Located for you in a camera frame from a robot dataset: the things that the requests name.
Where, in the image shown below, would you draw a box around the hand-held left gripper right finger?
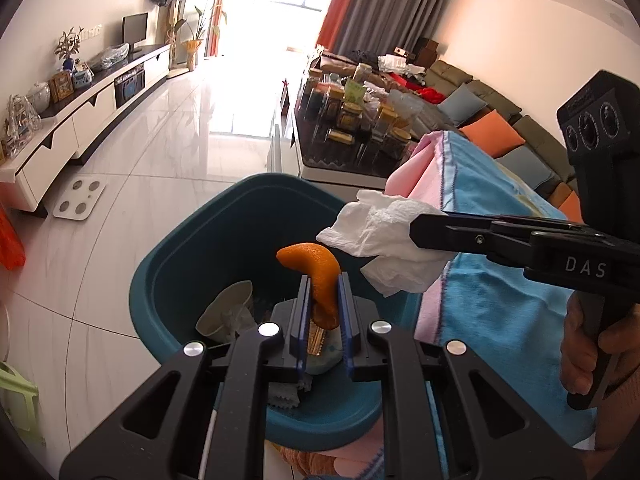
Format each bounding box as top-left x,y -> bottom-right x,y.
338,270 -> 587,480

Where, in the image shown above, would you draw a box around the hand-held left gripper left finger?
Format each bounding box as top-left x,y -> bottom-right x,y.
59,274 -> 312,480

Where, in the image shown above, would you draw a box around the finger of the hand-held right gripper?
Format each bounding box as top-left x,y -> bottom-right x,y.
409,212 -> 591,273

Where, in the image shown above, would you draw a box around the gold foil snack wrapper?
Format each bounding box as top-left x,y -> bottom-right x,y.
307,321 -> 332,359

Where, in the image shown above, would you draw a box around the orange peel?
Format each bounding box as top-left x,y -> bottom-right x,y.
276,242 -> 342,331

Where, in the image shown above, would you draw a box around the white tissue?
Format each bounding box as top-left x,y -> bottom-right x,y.
316,190 -> 451,297

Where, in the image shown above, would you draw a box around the white paper cup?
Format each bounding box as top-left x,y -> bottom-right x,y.
196,280 -> 257,346

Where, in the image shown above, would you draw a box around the teal plastic bin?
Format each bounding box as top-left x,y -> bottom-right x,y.
129,172 -> 423,448

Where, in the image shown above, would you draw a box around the person's right hand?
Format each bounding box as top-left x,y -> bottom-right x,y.
559,292 -> 640,402

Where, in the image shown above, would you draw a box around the small orange cushion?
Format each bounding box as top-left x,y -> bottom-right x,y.
555,192 -> 584,224

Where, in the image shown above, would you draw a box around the pink towel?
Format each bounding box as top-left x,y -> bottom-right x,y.
385,130 -> 452,347

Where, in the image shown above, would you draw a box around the blue towel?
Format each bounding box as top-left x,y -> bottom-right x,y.
420,132 -> 601,453

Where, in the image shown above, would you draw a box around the grey-blue cushion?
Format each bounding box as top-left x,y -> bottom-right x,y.
495,145 -> 559,191

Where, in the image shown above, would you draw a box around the large orange cushion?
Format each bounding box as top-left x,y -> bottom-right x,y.
458,110 -> 526,159

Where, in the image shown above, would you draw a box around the light blue cushion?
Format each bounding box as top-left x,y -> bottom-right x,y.
437,83 -> 489,129

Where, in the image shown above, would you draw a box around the clear plastic bag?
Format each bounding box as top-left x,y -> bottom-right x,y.
389,90 -> 427,132

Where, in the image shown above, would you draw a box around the olive green sofa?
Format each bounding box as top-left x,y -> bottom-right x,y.
320,52 -> 582,223

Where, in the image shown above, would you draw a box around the dark glass coffee table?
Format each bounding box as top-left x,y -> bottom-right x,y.
267,80 -> 426,191

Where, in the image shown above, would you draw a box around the pink and yellow cloth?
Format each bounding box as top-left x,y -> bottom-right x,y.
279,444 -> 387,480

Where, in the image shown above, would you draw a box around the group of glass jars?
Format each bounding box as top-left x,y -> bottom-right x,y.
300,62 -> 417,169

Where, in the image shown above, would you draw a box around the red cloth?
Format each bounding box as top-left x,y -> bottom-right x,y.
399,72 -> 446,104

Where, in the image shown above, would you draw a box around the green packet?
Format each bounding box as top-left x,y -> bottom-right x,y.
345,80 -> 369,106

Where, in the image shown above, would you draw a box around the pile of white clothes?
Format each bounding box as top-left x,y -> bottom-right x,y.
377,54 -> 426,79

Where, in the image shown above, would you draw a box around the brown cardboard boxes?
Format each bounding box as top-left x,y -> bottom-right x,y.
412,37 -> 441,69

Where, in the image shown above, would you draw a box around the grey curtain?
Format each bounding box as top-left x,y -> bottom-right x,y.
332,0 -> 454,69

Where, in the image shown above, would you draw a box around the white bathroom scale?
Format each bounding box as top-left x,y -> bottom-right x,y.
52,178 -> 107,220

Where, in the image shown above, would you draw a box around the orange curtain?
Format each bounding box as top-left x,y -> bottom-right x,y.
317,0 -> 367,54
205,0 -> 236,59

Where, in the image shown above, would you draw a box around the black device with blue screen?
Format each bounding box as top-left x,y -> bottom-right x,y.
114,67 -> 147,109

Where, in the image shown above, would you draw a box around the white TV cabinet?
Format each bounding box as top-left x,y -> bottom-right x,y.
0,42 -> 171,214

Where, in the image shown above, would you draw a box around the green plastic stool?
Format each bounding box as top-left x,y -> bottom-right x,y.
0,362 -> 41,449

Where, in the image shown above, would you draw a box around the orange plastic bag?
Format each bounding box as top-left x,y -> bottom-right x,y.
0,207 -> 26,269

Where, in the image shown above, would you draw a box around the tall green plant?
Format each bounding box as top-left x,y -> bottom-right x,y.
175,0 -> 229,58

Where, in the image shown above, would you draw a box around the plastic-wrapped bundle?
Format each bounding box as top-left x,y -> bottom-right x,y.
90,42 -> 131,72

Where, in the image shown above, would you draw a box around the black monitor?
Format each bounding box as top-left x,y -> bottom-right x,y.
122,12 -> 150,54

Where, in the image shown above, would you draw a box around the glass sailboat ornament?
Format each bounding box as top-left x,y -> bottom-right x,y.
4,93 -> 42,154

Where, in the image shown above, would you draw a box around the white ceramic jar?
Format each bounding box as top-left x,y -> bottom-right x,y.
25,82 -> 52,114

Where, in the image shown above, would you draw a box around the flowers in blue vase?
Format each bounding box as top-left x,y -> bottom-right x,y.
54,26 -> 85,71

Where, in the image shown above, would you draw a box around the wooden picture frame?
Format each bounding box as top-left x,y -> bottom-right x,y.
49,70 -> 75,102

